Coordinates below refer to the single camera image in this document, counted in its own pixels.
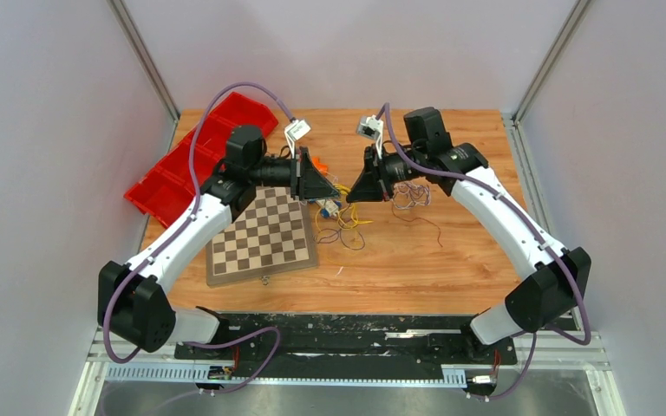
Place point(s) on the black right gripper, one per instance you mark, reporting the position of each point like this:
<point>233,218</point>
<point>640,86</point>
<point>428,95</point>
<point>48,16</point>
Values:
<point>374,184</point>

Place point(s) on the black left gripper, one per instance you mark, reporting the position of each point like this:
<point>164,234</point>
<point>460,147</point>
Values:
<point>306,183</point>

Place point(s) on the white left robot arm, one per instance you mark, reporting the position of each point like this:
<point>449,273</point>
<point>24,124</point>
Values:
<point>132,296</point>

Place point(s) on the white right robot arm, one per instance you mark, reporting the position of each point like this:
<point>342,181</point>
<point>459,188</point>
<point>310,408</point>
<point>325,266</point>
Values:
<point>552,277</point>

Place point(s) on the orange pipe elbow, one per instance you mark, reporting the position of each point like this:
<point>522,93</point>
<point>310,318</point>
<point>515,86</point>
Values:
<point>320,166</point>

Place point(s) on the white blue toy car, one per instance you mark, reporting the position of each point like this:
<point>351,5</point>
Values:
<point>329,208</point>

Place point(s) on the wooden chessboard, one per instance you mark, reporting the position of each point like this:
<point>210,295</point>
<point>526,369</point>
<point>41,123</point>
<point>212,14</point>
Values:
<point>273,235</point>

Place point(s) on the red plastic bin tray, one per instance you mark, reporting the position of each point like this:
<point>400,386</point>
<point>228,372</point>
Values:
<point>166,190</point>

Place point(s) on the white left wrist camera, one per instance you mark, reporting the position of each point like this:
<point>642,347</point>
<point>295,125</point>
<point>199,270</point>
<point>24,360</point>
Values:
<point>295,131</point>

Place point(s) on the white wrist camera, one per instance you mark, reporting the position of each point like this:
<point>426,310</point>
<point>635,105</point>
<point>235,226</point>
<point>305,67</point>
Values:
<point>371,128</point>
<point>295,131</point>

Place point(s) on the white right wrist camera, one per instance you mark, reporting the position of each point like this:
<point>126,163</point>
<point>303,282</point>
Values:
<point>371,128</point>

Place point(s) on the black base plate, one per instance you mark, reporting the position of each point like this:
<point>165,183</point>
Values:
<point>366,347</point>

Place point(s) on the aluminium frame rail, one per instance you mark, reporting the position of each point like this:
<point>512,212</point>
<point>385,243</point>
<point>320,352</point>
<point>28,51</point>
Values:
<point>551,377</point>

